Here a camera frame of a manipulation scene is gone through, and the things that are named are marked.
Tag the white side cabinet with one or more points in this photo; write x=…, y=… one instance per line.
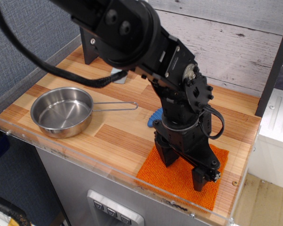
x=266, y=161

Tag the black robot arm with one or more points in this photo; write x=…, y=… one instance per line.
x=129, y=36

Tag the orange towel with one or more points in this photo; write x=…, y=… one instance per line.
x=176, y=179

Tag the stainless steel pan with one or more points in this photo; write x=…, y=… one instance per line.
x=67, y=111

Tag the dark right upright post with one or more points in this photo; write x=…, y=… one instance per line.
x=271, y=81

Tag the blue handled metal spoon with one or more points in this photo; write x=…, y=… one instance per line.
x=157, y=115

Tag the dark upright post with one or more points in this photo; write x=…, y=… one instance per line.
x=88, y=44
x=271, y=81

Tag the grey cube block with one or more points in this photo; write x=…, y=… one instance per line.
x=121, y=80

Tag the dark left upright post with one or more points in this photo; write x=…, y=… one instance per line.
x=88, y=44

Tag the grey toy fridge cabinet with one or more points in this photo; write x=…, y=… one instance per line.
x=72, y=182

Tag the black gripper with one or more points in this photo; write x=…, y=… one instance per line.
x=191, y=144

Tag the silver dispenser button panel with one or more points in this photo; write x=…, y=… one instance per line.
x=110, y=213

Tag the clear acrylic front guard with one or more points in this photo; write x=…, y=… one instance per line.
x=116, y=144

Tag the black mesh yellow bag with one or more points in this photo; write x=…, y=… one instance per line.
x=19, y=218

